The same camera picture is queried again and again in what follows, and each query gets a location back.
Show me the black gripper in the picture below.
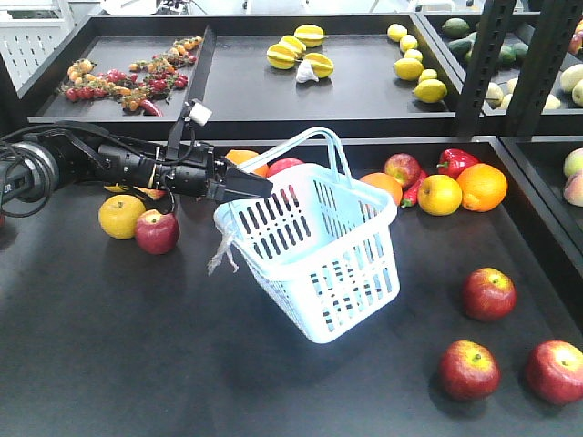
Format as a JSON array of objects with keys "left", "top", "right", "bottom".
[{"left": 154, "top": 143, "right": 273, "bottom": 202}]

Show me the light blue plastic basket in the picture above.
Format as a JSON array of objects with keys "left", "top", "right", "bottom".
[{"left": 208, "top": 127, "right": 400, "bottom": 343}]

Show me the black fruit display stand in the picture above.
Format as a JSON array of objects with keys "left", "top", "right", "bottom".
[{"left": 1, "top": 15, "right": 582, "bottom": 436}]

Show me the yellow starfruit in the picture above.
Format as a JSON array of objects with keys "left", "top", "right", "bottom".
[{"left": 293, "top": 24, "right": 326, "bottom": 48}]

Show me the dark red apple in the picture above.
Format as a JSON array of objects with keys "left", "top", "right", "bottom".
[
  {"left": 525, "top": 340, "right": 582, "bottom": 405},
  {"left": 461, "top": 267, "right": 517, "bottom": 322},
  {"left": 438, "top": 340, "right": 501, "bottom": 401},
  {"left": 384, "top": 153, "right": 422, "bottom": 189}
]

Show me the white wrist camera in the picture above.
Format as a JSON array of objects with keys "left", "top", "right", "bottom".
[{"left": 188, "top": 102, "right": 213, "bottom": 127}]

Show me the red bell pepper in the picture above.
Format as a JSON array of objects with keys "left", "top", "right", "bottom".
[{"left": 436, "top": 148, "right": 480, "bottom": 179}]

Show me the yellow lemon-like fruit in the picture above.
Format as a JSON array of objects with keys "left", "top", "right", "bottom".
[{"left": 418, "top": 175, "right": 463, "bottom": 216}]

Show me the orange fruit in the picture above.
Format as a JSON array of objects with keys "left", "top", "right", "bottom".
[
  {"left": 360, "top": 172, "right": 404, "bottom": 206},
  {"left": 456, "top": 163, "right": 508, "bottom": 212}
]

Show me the white garlic bulb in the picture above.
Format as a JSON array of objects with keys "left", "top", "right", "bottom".
[{"left": 295, "top": 59, "right": 320, "bottom": 84}]

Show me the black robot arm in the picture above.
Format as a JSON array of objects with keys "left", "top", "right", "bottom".
[{"left": 1, "top": 121, "right": 272, "bottom": 218}]

